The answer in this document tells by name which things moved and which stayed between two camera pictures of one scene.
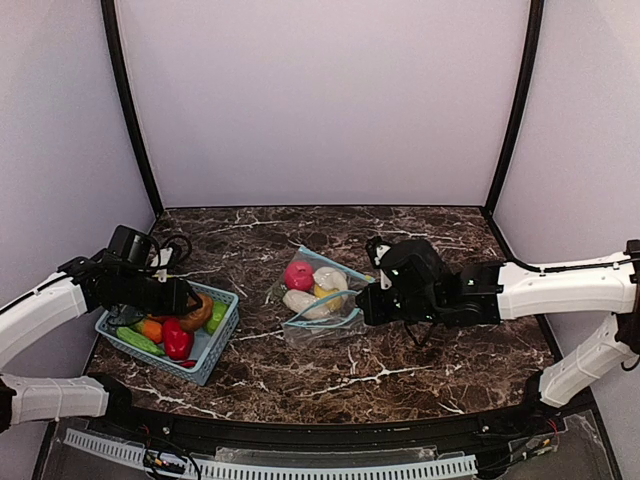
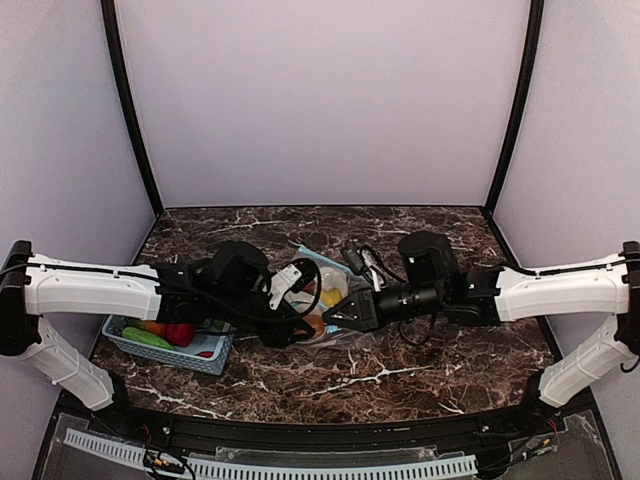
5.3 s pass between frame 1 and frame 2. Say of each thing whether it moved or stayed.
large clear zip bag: stayed
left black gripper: moved
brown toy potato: moved
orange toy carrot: moved
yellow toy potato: stayed
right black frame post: stayed
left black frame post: stayed
